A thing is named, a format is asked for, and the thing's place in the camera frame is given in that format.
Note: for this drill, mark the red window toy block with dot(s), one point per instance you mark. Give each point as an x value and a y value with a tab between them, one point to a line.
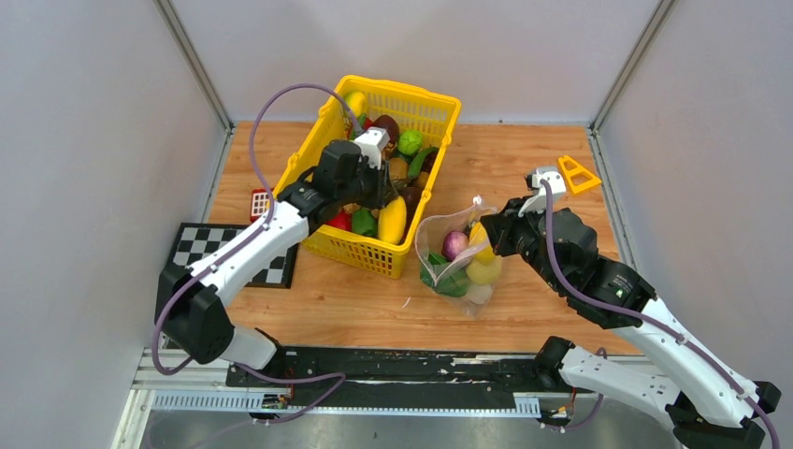
259	204

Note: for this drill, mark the green white bok choy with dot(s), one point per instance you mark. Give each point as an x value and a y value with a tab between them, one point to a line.
452	283

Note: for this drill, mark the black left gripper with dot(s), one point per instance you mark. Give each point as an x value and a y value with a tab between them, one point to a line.
384	189

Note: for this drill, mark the clear zip top bag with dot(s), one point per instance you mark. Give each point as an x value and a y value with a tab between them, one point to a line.
430	235

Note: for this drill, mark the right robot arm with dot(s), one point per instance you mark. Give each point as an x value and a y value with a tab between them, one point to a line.
704	402

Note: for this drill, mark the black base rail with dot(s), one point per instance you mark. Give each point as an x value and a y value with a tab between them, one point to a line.
412	379

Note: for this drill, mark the yellow green lime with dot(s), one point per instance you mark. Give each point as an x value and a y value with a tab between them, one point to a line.
357	102

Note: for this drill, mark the green bell pepper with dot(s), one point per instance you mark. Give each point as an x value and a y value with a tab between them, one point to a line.
364	223

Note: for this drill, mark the light green round fruit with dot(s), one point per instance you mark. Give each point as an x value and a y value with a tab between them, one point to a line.
410	142

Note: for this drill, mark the purple onion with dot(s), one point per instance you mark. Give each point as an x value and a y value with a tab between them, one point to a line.
455	242

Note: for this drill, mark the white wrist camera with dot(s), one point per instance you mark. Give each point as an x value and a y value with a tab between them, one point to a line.
546	185
371	143

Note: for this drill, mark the beige pear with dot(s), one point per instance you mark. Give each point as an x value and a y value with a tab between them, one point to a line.
484	273

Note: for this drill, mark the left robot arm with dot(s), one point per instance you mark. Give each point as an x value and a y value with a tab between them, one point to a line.
191	302

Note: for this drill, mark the dark red round fruit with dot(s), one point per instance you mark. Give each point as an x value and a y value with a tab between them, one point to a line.
390	125

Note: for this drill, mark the dark green cucumber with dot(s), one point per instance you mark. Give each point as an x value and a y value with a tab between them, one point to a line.
417	163

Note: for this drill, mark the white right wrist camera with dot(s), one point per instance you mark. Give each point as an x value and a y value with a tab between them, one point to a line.
546	185

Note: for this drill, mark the black white checkerboard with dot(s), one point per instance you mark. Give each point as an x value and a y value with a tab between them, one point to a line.
194	241

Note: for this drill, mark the yellow plastic basket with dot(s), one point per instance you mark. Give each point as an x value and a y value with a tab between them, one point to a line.
435	115

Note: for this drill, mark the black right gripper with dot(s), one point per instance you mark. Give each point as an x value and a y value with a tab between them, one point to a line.
499	226

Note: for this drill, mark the yellow lemon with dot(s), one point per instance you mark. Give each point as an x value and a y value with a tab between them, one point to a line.
478	238

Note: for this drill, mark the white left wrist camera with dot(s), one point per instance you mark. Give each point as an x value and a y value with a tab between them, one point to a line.
371	143

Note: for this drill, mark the brown kiwi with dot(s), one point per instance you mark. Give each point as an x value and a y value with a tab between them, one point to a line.
398	169

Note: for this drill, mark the yellow triangle toy block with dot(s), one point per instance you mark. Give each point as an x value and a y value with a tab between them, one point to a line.
577	177

